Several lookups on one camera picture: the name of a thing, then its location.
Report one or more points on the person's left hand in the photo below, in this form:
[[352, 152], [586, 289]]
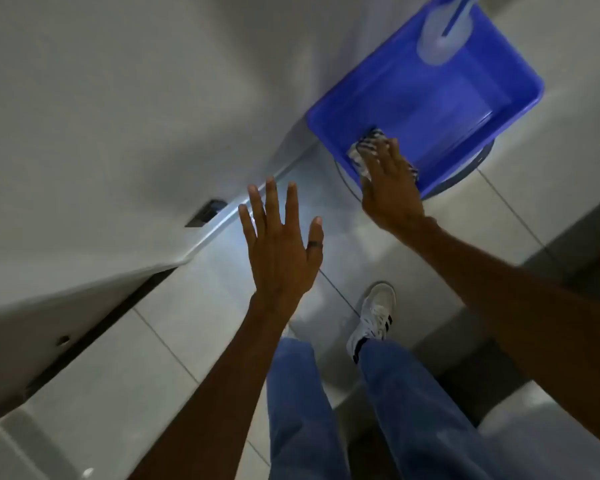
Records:
[[277, 254]]

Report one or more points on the person's right hand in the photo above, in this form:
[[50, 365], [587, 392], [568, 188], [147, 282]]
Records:
[[392, 194]]

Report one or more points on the striped white cleaning cloth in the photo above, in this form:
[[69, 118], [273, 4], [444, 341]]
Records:
[[367, 142]]

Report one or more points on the person's left forearm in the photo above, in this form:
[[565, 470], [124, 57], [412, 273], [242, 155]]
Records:
[[220, 394]]

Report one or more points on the person's right forearm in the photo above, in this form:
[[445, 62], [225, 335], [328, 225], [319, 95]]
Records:
[[520, 314]]

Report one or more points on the person's right white sneaker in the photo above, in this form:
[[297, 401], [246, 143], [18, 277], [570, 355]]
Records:
[[375, 314]]

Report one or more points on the person's blue jeans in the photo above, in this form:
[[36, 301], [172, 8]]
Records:
[[300, 419]]

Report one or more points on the round grey stool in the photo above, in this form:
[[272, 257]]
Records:
[[472, 169]]

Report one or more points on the blue plastic tub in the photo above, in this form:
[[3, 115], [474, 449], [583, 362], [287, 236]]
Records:
[[430, 109]]

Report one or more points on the white plastic bottle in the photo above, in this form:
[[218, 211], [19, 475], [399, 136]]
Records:
[[442, 32]]

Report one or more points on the black wall socket plate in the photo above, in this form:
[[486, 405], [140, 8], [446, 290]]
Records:
[[206, 213]]

